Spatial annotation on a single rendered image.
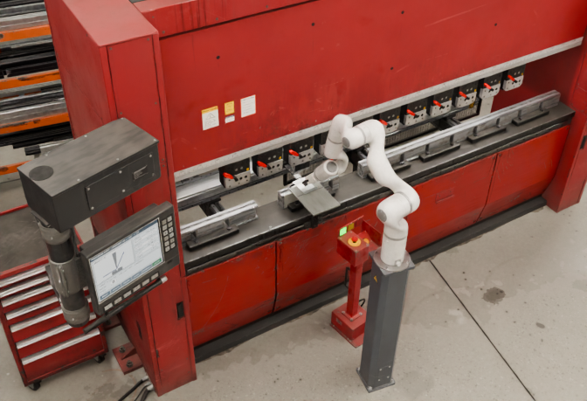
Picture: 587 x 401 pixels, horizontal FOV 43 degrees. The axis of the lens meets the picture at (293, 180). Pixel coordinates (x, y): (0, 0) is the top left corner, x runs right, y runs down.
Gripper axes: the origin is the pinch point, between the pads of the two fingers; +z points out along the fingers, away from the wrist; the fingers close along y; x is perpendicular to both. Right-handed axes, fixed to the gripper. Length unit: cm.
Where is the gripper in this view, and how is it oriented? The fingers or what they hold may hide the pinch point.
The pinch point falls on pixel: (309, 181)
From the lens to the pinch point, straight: 418.4
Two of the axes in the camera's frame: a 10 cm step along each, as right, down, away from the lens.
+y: -8.6, 3.1, -4.1
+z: -3.4, 2.4, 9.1
